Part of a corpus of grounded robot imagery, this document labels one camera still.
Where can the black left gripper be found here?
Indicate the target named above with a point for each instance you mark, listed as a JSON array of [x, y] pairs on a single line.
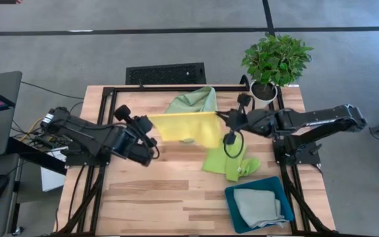
[[143, 123]]

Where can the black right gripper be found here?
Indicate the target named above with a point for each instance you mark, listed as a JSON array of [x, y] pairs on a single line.
[[238, 121]]

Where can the pale mint microfiber towel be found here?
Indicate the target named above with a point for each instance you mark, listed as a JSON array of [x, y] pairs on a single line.
[[196, 100]]

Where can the yellow microfiber towel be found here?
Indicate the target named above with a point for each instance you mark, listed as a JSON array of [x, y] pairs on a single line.
[[186, 128]]

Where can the lime green microfiber towel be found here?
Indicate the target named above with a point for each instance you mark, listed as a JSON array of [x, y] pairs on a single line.
[[224, 161]]

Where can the grey waffle microfiber towel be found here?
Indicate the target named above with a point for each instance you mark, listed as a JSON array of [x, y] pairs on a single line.
[[258, 207]]

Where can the teal plastic bin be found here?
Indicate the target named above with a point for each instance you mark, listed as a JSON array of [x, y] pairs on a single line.
[[235, 214]]

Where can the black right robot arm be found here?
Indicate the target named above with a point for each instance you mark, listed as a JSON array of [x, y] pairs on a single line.
[[308, 120]]

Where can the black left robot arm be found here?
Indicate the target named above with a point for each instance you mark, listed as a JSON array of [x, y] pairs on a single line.
[[87, 135]]

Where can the black perforated floor grate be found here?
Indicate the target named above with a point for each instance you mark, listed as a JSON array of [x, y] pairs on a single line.
[[166, 74]]

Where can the green plant in white pot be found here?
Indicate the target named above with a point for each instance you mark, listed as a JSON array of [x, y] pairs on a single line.
[[276, 59]]

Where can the white paper sheet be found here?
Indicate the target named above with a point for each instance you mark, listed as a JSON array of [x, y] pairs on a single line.
[[53, 177]]

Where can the computer desk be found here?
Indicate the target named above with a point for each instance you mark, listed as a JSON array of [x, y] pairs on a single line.
[[2, 224]]

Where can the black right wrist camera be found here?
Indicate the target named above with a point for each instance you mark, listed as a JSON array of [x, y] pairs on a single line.
[[229, 138]]

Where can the black aluminium table frame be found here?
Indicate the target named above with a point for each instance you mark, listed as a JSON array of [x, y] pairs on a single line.
[[150, 89]]

